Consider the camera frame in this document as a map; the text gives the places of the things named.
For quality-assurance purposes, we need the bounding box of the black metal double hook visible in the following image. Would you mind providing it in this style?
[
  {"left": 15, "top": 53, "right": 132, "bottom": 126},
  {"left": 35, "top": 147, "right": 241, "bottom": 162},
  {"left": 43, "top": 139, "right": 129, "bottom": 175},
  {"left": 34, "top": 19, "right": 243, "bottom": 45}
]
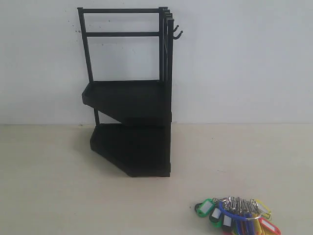
[{"left": 173, "top": 24, "right": 184, "bottom": 40}]

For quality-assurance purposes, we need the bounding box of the bunch of colourful key tags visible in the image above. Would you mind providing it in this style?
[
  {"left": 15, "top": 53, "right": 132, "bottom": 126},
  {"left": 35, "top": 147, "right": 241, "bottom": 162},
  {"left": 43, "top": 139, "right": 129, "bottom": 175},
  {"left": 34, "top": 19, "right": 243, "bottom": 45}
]
[{"left": 194, "top": 196, "right": 281, "bottom": 235}]

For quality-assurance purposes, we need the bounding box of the black two-tier metal shelf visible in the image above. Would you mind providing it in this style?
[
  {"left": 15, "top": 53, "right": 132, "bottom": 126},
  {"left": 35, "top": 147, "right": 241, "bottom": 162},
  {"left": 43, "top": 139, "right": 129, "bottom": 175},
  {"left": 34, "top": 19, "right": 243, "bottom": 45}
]
[{"left": 78, "top": 7, "right": 178, "bottom": 177}]

